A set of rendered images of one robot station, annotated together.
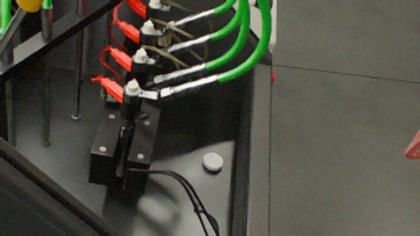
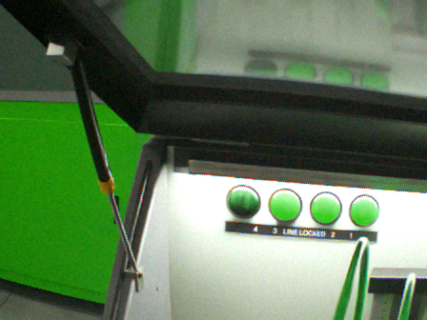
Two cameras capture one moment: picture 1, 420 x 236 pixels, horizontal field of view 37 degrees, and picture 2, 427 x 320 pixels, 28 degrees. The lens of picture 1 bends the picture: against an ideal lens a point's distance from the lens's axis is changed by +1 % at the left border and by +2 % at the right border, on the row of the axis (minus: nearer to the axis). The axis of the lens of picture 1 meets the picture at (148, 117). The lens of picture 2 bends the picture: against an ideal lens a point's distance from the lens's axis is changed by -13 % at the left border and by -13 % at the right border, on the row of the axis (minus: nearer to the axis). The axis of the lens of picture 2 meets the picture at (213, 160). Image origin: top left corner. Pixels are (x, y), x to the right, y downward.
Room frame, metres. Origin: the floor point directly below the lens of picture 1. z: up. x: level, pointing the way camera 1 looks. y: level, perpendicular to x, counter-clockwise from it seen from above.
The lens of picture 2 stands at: (0.78, -0.94, 1.83)
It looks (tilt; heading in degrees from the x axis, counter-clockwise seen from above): 17 degrees down; 103
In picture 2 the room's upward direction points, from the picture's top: 1 degrees clockwise
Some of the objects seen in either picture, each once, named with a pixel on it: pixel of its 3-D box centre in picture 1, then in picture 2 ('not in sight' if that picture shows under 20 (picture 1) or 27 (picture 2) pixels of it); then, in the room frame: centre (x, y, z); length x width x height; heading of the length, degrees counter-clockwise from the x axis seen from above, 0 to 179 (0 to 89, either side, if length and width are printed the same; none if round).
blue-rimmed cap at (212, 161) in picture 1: (212, 161); not in sight; (0.82, -0.14, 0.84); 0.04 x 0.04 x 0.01
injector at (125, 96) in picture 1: (132, 136); not in sight; (0.71, 0.02, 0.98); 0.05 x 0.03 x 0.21; 88
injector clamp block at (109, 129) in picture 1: (133, 118); not in sight; (0.83, 0.03, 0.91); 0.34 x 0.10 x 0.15; 178
